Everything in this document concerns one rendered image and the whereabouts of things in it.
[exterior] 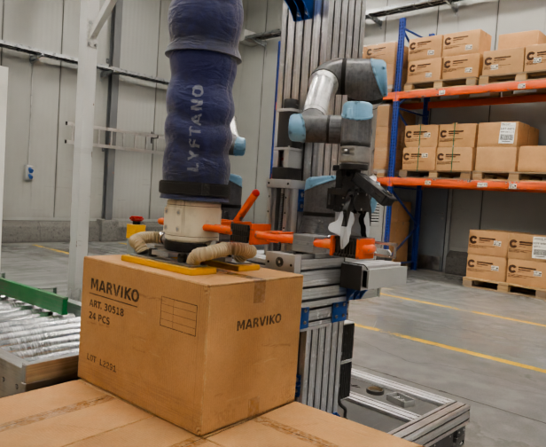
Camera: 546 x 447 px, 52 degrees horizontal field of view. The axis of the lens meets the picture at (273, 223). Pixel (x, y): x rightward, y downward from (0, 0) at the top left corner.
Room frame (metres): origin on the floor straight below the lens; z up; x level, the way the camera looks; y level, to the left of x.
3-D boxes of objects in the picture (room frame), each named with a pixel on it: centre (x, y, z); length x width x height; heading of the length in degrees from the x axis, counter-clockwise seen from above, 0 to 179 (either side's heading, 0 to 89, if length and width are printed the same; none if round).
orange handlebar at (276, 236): (1.74, 0.03, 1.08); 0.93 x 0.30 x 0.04; 50
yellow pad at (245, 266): (1.85, 0.19, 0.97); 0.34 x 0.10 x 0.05; 50
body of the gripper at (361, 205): (1.41, -0.19, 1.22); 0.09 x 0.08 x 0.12; 50
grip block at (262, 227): (1.62, 0.06, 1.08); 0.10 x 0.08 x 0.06; 140
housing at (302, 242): (1.48, -0.10, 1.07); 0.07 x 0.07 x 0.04; 50
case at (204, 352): (1.78, 0.25, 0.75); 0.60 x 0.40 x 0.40; 50
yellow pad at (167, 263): (1.71, 0.32, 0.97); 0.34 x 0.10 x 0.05; 50
